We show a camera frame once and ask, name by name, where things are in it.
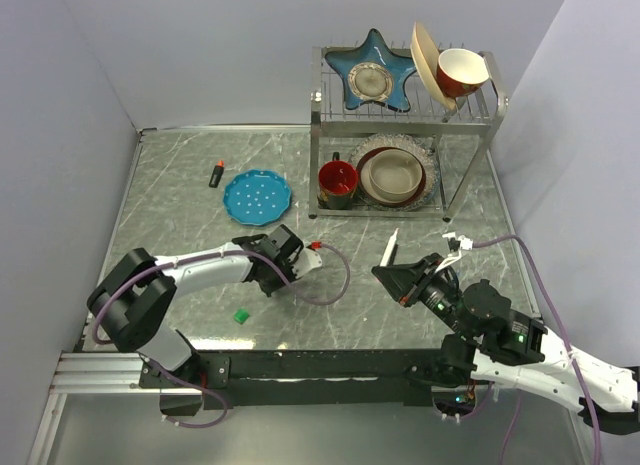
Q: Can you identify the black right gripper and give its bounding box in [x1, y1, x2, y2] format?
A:
[369, 251, 472, 339]

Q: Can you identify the white pink-tipped marker pen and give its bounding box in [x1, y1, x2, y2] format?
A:
[380, 228, 399, 266]

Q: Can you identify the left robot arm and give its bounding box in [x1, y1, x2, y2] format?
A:
[87, 225, 322, 387]

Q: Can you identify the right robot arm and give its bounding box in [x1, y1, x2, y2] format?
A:
[372, 253, 639, 436]

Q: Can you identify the blue polka dot plate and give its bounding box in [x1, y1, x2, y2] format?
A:
[223, 169, 292, 227]

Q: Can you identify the green highlighter cap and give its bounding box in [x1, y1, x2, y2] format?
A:
[233, 309, 250, 324]

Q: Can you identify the dark floral red mug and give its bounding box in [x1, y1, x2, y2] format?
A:
[318, 152, 359, 210]

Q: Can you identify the black orange-tipped highlighter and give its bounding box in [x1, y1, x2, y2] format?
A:
[208, 160, 224, 188]

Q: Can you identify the beige bowl on lower shelf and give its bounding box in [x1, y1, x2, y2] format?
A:
[360, 148, 425, 203]

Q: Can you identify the dark red plate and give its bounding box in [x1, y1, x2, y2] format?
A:
[355, 145, 428, 206]

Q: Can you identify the patterned glass plate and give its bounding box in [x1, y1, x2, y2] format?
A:
[348, 134, 440, 210]

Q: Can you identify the stainless steel dish rack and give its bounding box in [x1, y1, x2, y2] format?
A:
[308, 46, 509, 222]

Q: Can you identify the blue star-shaped dish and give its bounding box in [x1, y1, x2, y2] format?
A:
[324, 28, 416, 113]

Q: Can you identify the red and white bowl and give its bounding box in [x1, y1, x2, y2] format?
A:
[436, 48, 490, 98]

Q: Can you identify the cream plate on rack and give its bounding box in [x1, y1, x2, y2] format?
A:
[410, 21, 456, 111]

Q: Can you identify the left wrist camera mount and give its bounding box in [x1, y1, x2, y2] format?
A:
[292, 244, 323, 280]

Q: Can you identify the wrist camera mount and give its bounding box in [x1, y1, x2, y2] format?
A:
[292, 244, 323, 280]
[441, 232, 473, 268]

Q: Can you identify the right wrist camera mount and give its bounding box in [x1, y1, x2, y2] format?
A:
[441, 232, 473, 268]

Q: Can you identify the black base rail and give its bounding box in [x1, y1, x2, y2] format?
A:
[137, 348, 496, 409]

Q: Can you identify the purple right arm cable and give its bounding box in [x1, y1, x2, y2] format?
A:
[469, 233, 604, 465]

